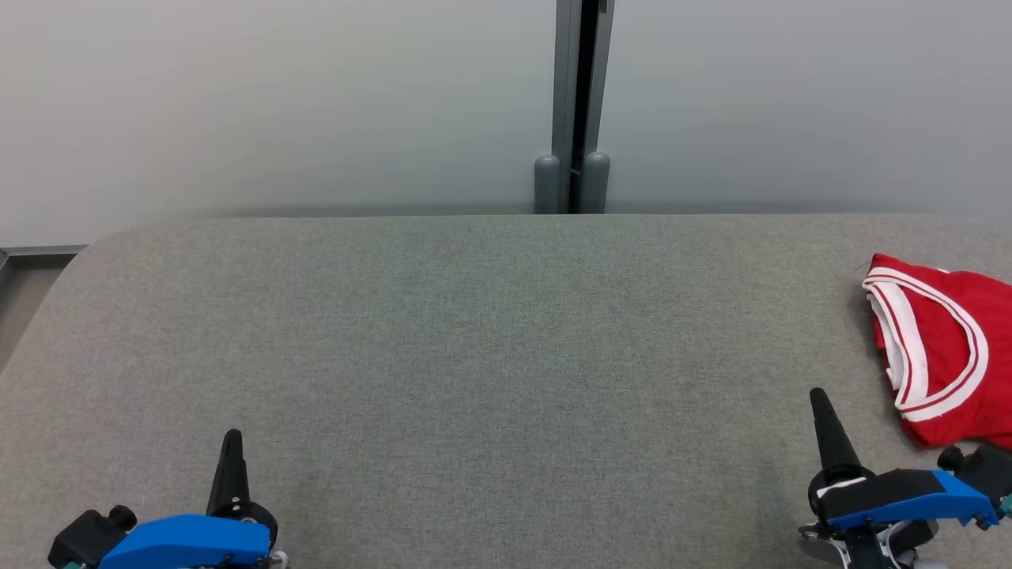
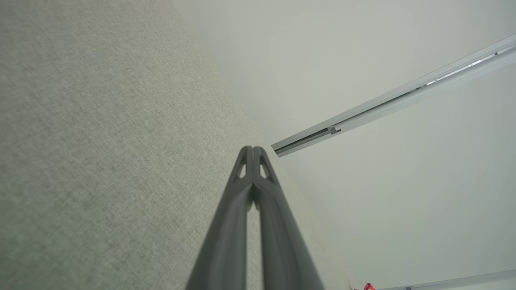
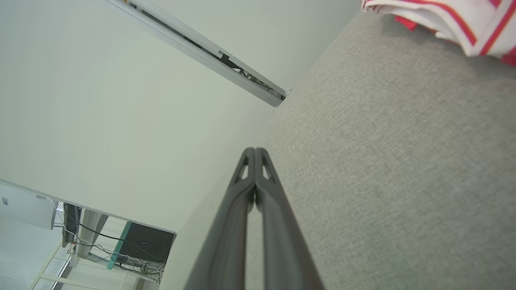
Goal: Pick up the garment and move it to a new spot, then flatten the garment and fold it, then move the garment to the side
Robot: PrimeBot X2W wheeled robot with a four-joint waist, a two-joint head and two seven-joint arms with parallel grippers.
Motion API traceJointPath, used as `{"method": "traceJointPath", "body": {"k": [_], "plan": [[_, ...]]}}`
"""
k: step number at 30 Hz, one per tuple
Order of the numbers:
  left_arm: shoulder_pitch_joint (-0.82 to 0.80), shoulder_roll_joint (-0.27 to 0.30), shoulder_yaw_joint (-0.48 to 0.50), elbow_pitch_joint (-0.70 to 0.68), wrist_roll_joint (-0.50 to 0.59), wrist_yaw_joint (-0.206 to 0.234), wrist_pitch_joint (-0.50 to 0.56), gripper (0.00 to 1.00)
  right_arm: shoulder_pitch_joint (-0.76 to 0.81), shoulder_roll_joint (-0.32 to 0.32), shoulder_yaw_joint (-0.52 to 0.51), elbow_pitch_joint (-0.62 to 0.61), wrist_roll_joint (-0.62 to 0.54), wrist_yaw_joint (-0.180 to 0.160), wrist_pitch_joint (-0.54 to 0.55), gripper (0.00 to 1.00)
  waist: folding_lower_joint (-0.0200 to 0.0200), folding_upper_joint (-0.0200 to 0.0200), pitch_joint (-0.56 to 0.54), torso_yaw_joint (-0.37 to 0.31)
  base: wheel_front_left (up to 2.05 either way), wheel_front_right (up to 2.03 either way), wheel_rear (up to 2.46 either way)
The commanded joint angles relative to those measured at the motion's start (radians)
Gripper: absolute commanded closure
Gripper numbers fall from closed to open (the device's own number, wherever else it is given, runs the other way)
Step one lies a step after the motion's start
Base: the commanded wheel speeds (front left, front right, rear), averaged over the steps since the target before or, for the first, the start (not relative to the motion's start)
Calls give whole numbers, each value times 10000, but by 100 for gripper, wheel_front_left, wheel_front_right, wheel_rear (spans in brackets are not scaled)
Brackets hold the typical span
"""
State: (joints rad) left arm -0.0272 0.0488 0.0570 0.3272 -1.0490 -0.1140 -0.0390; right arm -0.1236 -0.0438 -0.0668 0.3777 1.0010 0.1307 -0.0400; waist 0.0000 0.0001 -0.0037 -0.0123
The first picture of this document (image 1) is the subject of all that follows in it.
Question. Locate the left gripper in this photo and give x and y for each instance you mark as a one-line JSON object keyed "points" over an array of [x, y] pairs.
{"points": [[257, 512]]}

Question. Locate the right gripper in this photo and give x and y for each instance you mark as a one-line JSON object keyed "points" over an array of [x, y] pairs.
{"points": [[870, 545]]}

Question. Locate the red shirt white trim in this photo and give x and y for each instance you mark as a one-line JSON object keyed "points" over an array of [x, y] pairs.
{"points": [[957, 356]]}

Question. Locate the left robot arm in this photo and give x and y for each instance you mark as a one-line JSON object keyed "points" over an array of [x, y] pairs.
{"points": [[279, 561]]}

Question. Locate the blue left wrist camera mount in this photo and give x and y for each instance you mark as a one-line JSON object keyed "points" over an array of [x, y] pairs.
{"points": [[190, 541]]}

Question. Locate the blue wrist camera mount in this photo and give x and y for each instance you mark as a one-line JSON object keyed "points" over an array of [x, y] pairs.
{"points": [[190, 541], [909, 498]]}

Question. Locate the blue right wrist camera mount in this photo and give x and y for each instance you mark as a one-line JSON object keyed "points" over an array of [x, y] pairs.
{"points": [[909, 498]]}

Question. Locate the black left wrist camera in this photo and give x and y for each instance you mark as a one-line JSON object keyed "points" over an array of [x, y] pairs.
{"points": [[91, 533]]}

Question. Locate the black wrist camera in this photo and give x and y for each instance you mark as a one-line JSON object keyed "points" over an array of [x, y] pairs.
{"points": [[91, 533], [984, 474]]}

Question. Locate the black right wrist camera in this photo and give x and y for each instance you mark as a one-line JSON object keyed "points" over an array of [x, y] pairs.
{"points": [[984, 474]]}

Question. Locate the green left camera connector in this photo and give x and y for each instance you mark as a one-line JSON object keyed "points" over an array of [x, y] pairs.
{"points": [[73, 563]]}

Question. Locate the green camera connector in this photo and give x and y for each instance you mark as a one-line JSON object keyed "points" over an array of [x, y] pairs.
{"points": [[73, 563], [1006, 506]]}

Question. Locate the green right camera connector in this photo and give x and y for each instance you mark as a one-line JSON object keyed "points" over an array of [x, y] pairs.
{"points": [[1006, 506]]}

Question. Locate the grey cylindrical post foot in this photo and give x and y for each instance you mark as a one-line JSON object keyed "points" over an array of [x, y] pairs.
{"points": [[595, 183], [546, 186]]}

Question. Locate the grey metal partition post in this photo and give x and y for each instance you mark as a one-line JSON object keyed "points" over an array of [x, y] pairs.
{"points": [[565, 71]]}

